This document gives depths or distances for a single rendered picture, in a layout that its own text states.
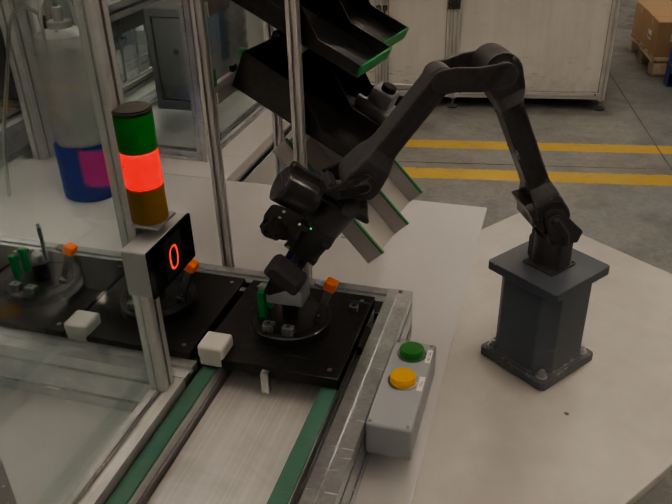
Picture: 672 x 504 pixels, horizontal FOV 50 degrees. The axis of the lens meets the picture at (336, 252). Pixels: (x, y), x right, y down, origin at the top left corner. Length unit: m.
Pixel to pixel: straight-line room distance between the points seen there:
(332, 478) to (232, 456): 0.18
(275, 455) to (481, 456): 0.32
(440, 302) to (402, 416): 0.47
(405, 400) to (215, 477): 0.30
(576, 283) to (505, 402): 0.24
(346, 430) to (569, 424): 0.39
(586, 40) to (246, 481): 4.47
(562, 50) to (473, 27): 0.61
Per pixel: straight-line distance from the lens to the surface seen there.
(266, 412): 1.18
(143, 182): 0.97
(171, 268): 1.03
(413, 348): 1.21
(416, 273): 1.61
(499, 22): 5.13
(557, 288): 1.23
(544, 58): 5.22
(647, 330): 1.53
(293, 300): 1.21
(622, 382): 1.39
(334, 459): 1.05
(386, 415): 1.10
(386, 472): 1.16
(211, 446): 1.14
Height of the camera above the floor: 1.71
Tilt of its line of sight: 30 degrees down
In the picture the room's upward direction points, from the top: 2 degrees counter-clockwise
